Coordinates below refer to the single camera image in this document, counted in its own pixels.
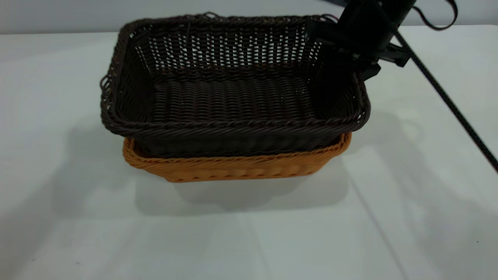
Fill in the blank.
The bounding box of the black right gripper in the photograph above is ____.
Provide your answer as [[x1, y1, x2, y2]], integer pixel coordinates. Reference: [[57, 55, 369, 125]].
[[305, 19, 412, 113]]

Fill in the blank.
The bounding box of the light brown wicker basket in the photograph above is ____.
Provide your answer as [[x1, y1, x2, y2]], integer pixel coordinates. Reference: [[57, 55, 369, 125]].
[[123, 132, 352, 183]]

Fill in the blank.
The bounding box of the dark brown wicker basket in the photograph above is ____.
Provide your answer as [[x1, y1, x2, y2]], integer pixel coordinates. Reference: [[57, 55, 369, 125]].
[[100, 12, 371, 158]]

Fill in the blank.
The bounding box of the thin black looped cable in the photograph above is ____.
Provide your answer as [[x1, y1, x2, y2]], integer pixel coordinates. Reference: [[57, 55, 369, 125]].
[[412, 0, 459, 31]]

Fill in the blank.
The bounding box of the black braided cable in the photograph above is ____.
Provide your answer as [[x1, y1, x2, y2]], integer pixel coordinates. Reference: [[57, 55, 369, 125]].
[[372, 0, 498, 173]]

